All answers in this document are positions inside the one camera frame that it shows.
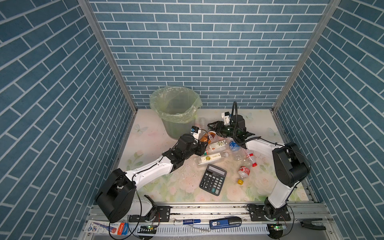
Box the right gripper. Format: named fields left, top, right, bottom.
left=207, top=121, right=238, bottom=139

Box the brown coffee bottle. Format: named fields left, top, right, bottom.
left=200, top=131, right=217, bottom=144

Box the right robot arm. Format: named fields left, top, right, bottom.
left=208, top=112, right=312, bottom=211

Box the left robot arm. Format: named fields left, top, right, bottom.
left=95, top=134, right=208, bottom=223

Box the green plastic bin liner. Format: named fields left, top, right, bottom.
left=150, top=86, right=203, bottom=124

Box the clear empty bottle white cap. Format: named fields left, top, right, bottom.
left=197, top=117, right=208, bottom=133

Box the Pocari Sweat blue label bottle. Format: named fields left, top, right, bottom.
left=229, top=141, right=242, bottom=161

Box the black desk calculator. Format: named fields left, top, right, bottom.
left=199, top=164, right=227, bottom=196

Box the clear bottle red label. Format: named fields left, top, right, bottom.
left=243, top=150, right=258, bottom=167

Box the crushed red bottle yellow cap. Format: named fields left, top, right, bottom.
left=237, top=166, right=251, bottom=185

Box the blue marker pen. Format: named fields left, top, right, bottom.
left=174, top=219, right=201, bottom=225

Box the blue box cutter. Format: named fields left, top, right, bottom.
left=209, top=217, right=243, bottom=230

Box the toothpaste box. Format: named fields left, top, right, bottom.
left=84, top=221, right=129, bottom=236

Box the black spare gripper finger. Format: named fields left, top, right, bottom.
left=300, top=219, right=326, bottom=231

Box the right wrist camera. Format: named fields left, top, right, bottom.
left=222, top=112, right=231, bottom=126

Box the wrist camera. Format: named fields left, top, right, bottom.
left=222, top=112, right=231, bottom=126
left=191, top=126, right=201, bottom=140

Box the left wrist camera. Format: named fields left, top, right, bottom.
left=191, top=126, right=201, bottom=140

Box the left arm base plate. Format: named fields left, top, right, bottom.
left=128, top=206, right=171, bottom=223

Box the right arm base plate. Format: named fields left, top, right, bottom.
left=246, top=204, right=291, bottom=222

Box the white slotted cable duct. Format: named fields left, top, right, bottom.
left=134, top=224, right=270, bottom=237

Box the aluminium frame rail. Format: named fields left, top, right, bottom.
left=80, top=203, right=342, bottom=240

